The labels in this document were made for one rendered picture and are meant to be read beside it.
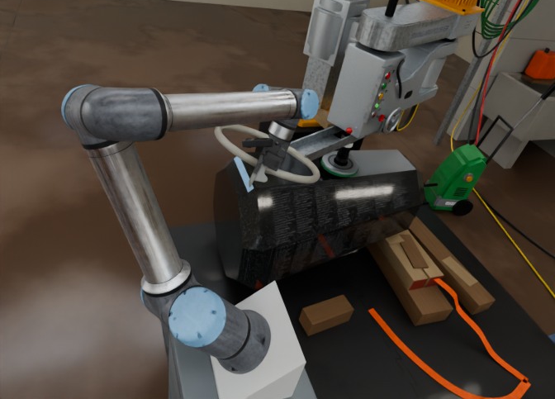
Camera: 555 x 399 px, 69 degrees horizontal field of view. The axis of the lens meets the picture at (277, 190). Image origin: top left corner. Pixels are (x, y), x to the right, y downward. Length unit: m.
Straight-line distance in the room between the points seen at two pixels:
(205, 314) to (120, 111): 0.55
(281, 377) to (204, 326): 0.29
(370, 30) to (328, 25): 0.83
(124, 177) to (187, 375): 0.67
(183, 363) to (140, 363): 0.99
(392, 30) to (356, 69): 0.24
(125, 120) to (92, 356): 1.72
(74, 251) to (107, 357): 0.79
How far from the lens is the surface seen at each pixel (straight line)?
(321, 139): 2.14
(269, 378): 1.27
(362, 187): 2.41
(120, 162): 1.05
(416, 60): 2.42
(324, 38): 2.78
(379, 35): 1.95
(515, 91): 4.82
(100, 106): 0.93
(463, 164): 3.65
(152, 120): 0.91
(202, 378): 1.40
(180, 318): 1.16
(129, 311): 2.57
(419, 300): 2.82
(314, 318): 2.47
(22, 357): 2.54
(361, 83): 2.05
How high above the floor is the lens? 2.11
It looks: 38 degrees down
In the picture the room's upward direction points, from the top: 13 degrees clockwise
